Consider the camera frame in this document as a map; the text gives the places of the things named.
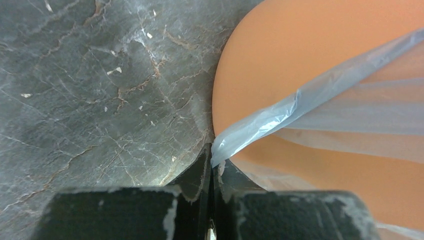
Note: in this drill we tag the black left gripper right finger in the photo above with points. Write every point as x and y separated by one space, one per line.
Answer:
230 185

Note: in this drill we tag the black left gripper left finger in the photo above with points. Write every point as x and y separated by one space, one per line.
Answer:
192 219

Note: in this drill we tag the orange plastic trash bin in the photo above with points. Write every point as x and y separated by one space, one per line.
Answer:
279 46

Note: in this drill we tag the light blue plastic bag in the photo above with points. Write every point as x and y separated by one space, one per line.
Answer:
346 111

